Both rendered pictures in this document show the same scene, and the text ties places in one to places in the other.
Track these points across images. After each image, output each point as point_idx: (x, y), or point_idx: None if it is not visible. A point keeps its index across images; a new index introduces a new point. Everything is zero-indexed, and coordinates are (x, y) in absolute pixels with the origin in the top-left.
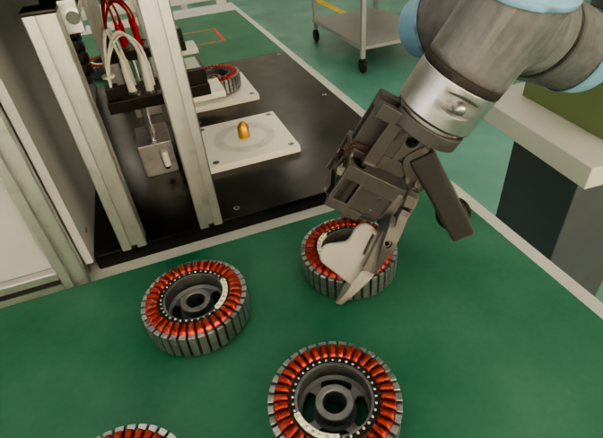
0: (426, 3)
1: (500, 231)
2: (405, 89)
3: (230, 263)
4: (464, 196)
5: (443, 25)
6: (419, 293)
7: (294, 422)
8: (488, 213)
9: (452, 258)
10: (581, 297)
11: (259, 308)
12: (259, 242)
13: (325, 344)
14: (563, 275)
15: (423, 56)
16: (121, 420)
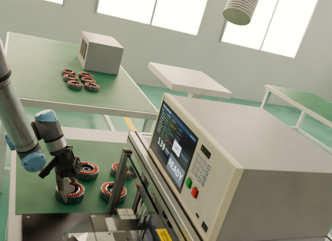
0: (41, 150)
1: (14, 192)
2: (66, 142)
3: (104, 206)
4: (12, 206)
5: (60, 130)
6: (54, 185)
7: (94, 167)
8: (11, 198)
9: (37, 189)
10: (14, 174)
11: (97, 193)
12: (94, 209)
13: (85, 174)
14: (12, 179)
15: (62, 137)
16: (126, 183)
